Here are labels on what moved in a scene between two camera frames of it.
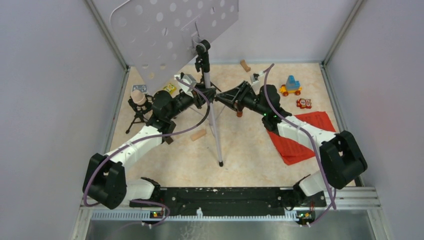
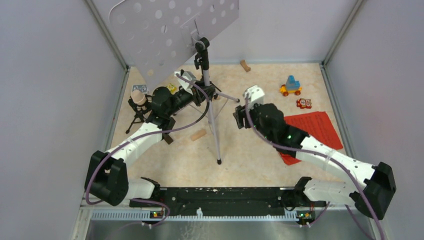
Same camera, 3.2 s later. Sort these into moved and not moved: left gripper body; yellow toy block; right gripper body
Moved: right gripper body
Not moved: left gripper body; yellow toy block
